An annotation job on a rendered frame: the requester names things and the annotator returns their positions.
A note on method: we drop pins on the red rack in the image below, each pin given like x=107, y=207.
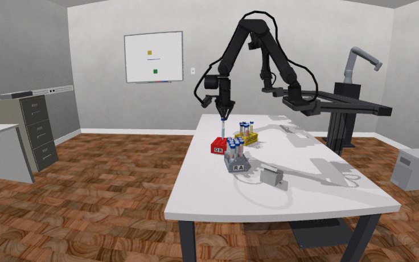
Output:
x=219, y=146

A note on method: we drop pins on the yellow tube rack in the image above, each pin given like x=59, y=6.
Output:
x=252, y=138

